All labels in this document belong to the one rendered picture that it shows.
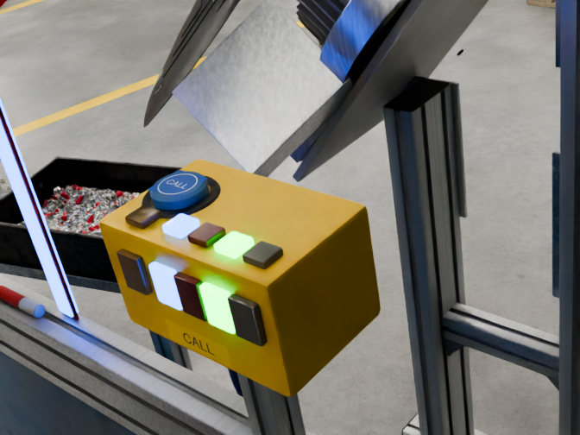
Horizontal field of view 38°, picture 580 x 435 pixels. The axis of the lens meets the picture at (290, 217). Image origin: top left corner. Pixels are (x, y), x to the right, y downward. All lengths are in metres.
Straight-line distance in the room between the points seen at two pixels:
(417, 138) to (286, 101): 0.20
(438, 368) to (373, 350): 0.81
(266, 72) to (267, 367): 0.46
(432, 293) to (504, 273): 1.11
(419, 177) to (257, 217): 0.55
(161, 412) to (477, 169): 2.09
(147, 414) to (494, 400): 1.23
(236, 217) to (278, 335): 0.09
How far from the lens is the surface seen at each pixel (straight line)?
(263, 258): 0.49
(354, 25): 0.86
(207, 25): 1.07
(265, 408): 0.64
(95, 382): 0.85
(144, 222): 0.56
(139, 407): 0.80
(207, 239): 0.52
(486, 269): 2.30
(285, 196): 0.56
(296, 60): 0.92
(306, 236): 0.52
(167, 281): 0.55
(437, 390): 1.29
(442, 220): 1.15
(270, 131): 0.91
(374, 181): 2.74
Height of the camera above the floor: 1.35
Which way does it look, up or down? 31 degrees down
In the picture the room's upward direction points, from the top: 11 degrees counter-clockwise
